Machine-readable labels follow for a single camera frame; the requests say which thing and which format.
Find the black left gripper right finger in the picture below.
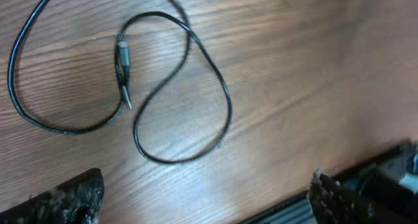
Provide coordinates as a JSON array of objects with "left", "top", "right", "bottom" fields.
[{"left": 308, "top": 169, "right": 417, "bottom": 224}]

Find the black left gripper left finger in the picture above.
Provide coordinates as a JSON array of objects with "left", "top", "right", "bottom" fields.
[{"left": 1, "top": 168, "right": 105, "bottom": 224}]

